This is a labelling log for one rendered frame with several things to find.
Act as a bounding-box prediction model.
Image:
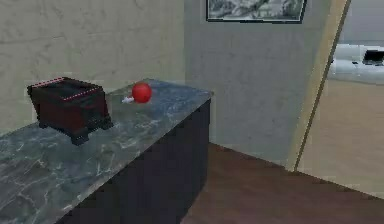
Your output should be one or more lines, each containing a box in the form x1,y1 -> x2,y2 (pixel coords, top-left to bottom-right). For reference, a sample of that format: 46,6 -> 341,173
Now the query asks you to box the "black laptop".
361,49 -> 384,66

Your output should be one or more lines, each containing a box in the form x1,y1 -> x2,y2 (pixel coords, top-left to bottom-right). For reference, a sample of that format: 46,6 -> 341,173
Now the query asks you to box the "dark red toaster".
26,76 -> 115,147

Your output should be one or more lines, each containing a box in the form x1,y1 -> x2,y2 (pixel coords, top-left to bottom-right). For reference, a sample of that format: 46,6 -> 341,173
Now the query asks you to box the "red ball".
131,81 -> 153,104

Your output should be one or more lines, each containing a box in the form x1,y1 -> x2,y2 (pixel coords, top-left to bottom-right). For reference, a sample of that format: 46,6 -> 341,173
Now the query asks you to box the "white bed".
327,43 -> 384,85

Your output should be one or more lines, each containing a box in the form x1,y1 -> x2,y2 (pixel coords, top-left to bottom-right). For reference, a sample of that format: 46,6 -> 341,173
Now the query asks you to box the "framed grey picture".
205,0 -> 308,25

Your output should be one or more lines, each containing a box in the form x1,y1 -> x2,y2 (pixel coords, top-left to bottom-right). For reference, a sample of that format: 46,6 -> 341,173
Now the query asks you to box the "dark cabinet with marble top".
0,78 -> 214,224

